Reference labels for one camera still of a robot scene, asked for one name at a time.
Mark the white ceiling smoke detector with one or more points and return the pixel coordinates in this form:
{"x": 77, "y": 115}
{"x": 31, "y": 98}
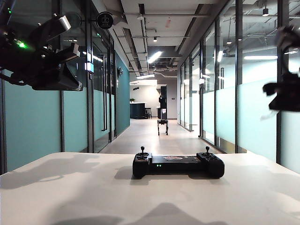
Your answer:
{"x": 140, "y": 17}

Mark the red ceiling tag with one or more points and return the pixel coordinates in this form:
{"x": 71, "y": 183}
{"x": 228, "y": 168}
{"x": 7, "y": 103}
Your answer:
{"x": 168, "y": 22}

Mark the dark bar counter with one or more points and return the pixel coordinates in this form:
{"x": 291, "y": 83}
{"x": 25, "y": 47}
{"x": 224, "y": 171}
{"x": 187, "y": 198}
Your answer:
{"x": 137, "y": 111}

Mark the glowing room display panel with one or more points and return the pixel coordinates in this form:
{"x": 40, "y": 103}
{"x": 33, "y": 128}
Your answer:
{"x": 90, "y": 66}

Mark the black pendant lamp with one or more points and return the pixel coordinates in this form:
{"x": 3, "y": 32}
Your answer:
{"x": 265, "y": 11}

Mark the small green potted plant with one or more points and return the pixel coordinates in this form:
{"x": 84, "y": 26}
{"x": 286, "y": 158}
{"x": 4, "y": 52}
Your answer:
{"x": 132, "y": 100}

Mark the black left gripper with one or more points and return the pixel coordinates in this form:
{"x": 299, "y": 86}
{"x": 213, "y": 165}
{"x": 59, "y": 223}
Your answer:
{"x": 44, "y": 70}

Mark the round black hanging sign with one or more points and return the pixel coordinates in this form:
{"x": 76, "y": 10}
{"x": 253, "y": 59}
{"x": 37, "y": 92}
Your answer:
{"x": 105, "y": 20}

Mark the long linear ceiling light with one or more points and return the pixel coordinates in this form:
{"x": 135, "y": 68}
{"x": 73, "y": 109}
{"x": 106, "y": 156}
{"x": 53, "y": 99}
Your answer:
{"x": 154, "y": 57}

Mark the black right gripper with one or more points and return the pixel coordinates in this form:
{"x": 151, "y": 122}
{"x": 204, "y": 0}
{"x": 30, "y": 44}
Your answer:
{"x": 291, "y": 84}

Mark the black quadruped robot dog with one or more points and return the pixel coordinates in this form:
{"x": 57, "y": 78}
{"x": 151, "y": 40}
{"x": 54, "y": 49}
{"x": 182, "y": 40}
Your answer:
{"x": 162, "y": 125}

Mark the dark wall ornament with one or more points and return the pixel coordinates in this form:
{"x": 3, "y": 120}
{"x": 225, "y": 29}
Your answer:
{"x": 120, "y": 71}

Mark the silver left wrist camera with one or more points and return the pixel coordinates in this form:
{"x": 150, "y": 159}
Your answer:
{"x": 63, "y": 22}

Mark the short linear ceiling light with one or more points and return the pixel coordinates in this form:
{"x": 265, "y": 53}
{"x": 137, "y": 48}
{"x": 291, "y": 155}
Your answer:
{"x": 145, "y": 76}

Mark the dark bar stool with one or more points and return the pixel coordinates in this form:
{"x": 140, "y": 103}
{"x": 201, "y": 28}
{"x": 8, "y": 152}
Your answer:
{"x": 148, "y": 112}

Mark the black dual-joystick remote control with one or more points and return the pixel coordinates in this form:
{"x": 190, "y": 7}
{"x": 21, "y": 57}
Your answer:
{"x": 178, "y": 167}

